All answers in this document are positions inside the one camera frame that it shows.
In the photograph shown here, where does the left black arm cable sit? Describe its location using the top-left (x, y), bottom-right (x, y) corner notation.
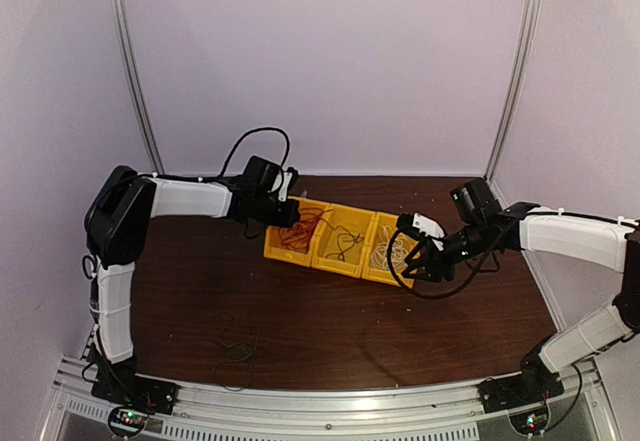
top-left (217, 127), bottom-right (292, 182)

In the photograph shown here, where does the yellow bin near end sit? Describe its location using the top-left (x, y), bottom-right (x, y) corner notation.
top-left (361, 212), bottom-right (417, 287)

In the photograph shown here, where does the right aluminium frame post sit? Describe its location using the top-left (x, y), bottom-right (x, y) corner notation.
top-left (484, 0), bottom-right (542, 183)

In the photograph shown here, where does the aluminium front rail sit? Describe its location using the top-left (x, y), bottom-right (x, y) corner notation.
top-left (36, 348), bottom-right (622, 440)

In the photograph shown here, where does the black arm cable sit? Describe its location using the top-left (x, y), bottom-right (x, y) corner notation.
top-left (217, 127), bottom-right (292, 182)
top-left (388, 228), bottom-right (501, 302)

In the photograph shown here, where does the left aluminium frame post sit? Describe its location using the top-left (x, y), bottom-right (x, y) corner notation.
top-left (111, 0), bottom-right (165, 174)

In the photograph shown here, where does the aluminium frame post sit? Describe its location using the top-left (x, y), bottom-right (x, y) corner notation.
top-left (484, 0), bottom-right (542, 183)
top-left (111, 0), bottom-right (165, 174)

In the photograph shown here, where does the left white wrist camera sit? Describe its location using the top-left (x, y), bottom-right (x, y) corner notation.
top-left (271, 167), bottom-right (299, 202)

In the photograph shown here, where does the thick white wire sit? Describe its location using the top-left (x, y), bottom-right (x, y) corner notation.
top-left (374, 223), bottom-right (416, 262)

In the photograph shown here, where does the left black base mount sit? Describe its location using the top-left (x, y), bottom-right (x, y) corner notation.
top-left (91, 376), bottom-right (178, 438)

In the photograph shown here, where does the green wire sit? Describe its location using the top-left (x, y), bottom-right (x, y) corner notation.
top-left (212, 310), bottom-right (264, 395)

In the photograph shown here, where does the black wire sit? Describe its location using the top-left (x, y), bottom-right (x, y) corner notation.
top-left (319, 220), bottom-right (366, 265)

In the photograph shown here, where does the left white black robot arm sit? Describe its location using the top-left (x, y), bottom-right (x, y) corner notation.
top-left (84, 156), bottom-right (300, 405)

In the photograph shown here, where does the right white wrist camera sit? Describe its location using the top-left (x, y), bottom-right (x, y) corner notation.
top-left (396, 213), bottom-right (446, 251)

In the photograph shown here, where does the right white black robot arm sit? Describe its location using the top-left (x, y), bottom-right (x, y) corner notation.
top-left (391, 178), bottom-right (639, 403)

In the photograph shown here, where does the red wire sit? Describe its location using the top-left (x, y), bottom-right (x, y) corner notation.
top-left (274, 228), bottom-right (311, 255)
top-left (279, 205), bottom-right (326, 250)

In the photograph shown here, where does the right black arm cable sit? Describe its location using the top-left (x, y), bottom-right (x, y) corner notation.
top-left (388, 228), bottom-right (501, 302)

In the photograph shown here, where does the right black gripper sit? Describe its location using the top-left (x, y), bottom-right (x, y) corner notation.
top-left (402, 220), bottom-right (488, 283)

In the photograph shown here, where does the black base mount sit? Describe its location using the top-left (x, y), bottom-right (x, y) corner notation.
top-left (478, 373), bottom-right (564, 437)
top-left (91, 376), bottom-right (178, 438)

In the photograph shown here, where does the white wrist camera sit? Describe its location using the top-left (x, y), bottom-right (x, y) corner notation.
top-left (396, 213), bottom-right (446, 251)
top-left (271, 167), bottom-right (299, 202)

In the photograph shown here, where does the thin white wire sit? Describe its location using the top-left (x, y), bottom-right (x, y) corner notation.
top-left (370, 245), bottom-right (411, 275)

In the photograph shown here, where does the yellow bin middle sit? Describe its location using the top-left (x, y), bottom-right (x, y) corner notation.
top-left (311, 204), bottom-right (375, 278)

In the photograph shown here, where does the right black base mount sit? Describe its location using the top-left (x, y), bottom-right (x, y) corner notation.
top-left (478, 373), bottom-right (564, 437)

